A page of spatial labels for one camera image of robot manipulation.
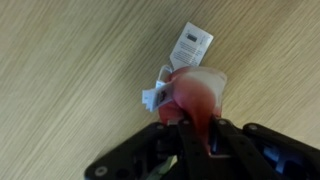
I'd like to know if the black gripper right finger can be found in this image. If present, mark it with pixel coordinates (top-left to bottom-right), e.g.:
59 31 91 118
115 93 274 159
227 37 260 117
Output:
209 117 320 180

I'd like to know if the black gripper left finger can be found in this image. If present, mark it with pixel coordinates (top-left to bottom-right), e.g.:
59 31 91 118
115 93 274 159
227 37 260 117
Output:
84 118 213 180

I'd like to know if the red radish toy with tag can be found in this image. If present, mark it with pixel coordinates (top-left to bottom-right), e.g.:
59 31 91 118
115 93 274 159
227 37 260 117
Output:
141 21 229 180

